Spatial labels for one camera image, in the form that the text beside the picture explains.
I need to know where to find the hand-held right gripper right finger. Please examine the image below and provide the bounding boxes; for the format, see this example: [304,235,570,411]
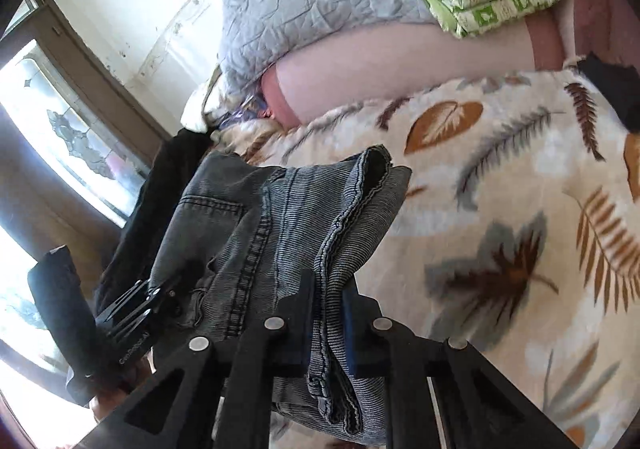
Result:
[344,289,577,449]

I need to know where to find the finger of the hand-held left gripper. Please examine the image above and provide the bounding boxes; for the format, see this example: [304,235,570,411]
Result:
[107,296,201,337]
[95,279,168,321]

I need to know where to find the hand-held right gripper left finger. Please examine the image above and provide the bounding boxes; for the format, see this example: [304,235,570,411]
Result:
[75,269,317,449]

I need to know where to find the grey denim pants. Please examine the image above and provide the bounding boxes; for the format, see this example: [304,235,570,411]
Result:
[145,144,413,447]

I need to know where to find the person's left hand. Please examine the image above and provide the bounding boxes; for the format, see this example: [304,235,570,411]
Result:
[90,368,157,422]

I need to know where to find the black hanging garment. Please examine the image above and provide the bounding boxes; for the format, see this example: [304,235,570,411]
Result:
[95,128,217,301]

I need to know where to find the white cloth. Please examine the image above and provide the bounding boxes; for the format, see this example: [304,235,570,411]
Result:
[179,78,227,136]

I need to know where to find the glass window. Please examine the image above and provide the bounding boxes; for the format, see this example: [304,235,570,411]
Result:
[0,0,174,395]

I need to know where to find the cream leaf-print blanket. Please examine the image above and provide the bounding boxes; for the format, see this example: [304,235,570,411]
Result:
[215,64,640,449]

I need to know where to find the colourful printed cloth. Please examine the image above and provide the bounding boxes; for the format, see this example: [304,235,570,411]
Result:
[235,93,273,124]

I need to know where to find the pink sofa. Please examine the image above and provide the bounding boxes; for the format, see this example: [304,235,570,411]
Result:
[260,0,640,128]

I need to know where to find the grey quilted blanket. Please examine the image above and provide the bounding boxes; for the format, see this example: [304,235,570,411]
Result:
[220,0,437,96]

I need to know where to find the small black cloth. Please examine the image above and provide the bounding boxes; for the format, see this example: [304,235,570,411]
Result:
[575,51,637,128]

